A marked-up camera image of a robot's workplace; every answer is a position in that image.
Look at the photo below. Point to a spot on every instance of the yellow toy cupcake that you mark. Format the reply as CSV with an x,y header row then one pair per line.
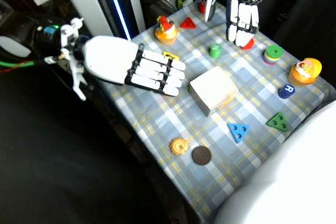
x,y
305,73

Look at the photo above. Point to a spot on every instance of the white robot body shell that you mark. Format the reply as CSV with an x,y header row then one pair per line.
x,y
288,176

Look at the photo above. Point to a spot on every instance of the green plug adapter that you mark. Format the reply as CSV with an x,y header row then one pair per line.
x,y
180,2

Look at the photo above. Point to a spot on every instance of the blue plaid tablecloth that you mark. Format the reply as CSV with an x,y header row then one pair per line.
x,y
157,119

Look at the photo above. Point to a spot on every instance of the white paper box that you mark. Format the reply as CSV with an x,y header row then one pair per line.
x,y
210,85

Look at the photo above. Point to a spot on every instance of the red rectangular block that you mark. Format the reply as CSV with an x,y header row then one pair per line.
x,y
249,45

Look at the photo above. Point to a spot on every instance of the blue cylinder block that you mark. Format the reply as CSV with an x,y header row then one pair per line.
x,y
286,91

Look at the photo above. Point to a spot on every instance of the white black robot column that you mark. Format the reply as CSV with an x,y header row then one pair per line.
x,y
86,1

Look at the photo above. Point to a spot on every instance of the red cylinder block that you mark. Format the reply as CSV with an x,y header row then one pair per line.
x,y
202,6

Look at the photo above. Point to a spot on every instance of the brown round toy cookie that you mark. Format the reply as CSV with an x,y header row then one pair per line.
x,y
201,155

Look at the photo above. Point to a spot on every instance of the blue triangle block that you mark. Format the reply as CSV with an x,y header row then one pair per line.
x,y
237,129

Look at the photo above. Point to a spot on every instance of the yellow triangle block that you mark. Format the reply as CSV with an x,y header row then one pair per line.
x,y
171,55

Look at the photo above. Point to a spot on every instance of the green cylinder block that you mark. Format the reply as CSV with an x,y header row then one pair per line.
x,y
215,51

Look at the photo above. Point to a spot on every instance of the strawberry toy cupcake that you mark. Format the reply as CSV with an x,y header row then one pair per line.
x,y
166,33

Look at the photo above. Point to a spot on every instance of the green triangle block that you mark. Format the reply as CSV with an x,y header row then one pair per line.
x,y
278,123

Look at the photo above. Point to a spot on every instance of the red triangle block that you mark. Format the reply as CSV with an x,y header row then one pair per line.
x,y
188,24

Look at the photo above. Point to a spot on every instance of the yellow flower toy cookie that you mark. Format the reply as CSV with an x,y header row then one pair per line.
x,y
178,145

